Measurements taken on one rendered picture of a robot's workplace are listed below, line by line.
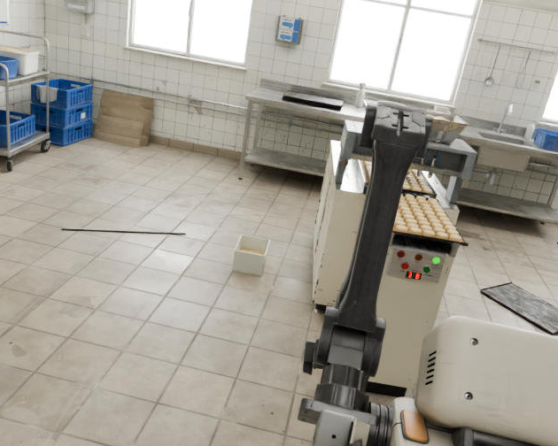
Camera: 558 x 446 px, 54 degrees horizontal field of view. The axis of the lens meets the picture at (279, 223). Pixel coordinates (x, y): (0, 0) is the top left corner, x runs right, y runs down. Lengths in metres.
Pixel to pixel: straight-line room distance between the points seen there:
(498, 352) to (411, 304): 1.87
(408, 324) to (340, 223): 0.79
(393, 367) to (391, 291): 0.43
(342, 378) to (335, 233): 2.38
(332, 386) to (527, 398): 0.27
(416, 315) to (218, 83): 4.32
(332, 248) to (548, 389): 2.52
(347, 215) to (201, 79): 3.64
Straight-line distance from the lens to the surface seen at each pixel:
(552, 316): 4.39
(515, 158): 5.81
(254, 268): 3.78
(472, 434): 0.80
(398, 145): 0.83
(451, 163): 3.25
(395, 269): 2.53
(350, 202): 3.15
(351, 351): 0.90
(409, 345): 2.77
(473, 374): 0.79
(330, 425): 0.83
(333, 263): 3.29
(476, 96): 6.25
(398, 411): 0.87
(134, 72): 6.72
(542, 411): 0.82
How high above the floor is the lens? 1.75
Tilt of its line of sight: 22 degrees down
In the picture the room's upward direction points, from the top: 10 degrees clockwise
